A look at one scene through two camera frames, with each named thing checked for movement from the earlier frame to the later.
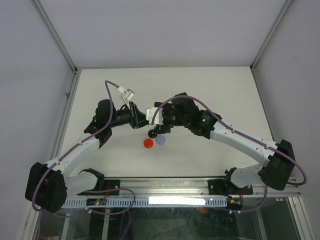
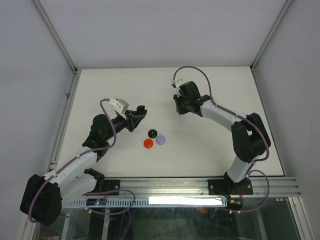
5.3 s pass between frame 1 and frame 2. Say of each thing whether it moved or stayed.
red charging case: stayed
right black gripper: moved
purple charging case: stayed
